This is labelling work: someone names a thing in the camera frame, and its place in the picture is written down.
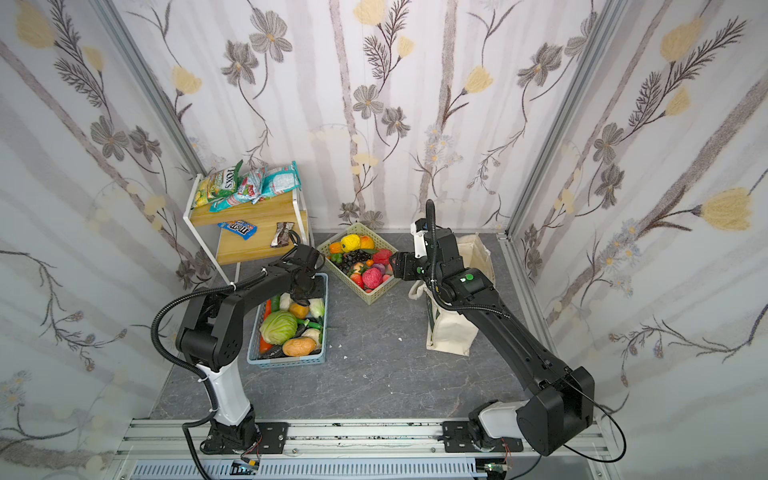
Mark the orange peach fruit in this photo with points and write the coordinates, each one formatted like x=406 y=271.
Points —
x=366 y=243

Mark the red pink snack bag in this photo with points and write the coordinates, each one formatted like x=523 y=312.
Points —
x=248 y=191

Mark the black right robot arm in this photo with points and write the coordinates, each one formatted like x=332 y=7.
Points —
x=561 y=402

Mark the orange round fruit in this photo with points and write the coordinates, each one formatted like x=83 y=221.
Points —
x=301 y=312

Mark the light blue vegetable basket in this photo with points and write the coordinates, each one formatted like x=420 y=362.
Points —
x=274 y=357

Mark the green cabbage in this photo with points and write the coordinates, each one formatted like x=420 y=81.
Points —
x=278 y=327

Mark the green plastic fruit basket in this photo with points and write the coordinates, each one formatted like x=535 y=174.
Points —
x=348 y=267

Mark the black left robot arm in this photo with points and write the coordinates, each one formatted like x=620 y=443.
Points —
x=209 y=341

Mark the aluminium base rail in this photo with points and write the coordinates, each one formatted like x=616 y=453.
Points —
x=403 y=449

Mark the green chips bag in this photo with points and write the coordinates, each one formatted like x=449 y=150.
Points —
x=217 y=185

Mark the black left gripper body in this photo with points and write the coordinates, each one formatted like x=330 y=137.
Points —
x=306 y=282

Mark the red chili pepper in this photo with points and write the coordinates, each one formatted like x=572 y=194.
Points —
x=264 y=346

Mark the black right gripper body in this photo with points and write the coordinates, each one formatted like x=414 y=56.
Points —
x=405 y=266

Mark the pink dragon fruit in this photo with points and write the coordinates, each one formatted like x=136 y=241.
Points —
x=372 y=278

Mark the teal snack bag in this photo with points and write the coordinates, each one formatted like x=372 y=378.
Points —
x=280 y=180

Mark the white bok choy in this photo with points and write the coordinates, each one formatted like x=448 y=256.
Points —
x=285 y=301

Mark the brown chocolate bar wrapper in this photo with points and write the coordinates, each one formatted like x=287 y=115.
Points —
x=283 y=236

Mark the cream canvas grocery bag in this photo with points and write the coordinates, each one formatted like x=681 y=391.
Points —
x=447 y=331

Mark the blue candy packet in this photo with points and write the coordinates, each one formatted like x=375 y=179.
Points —
x=241 y=228

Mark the beige potato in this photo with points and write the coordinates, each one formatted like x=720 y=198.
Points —
x=298 y=347

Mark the yellow bell pepper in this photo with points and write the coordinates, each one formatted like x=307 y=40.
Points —
x=350 y=243

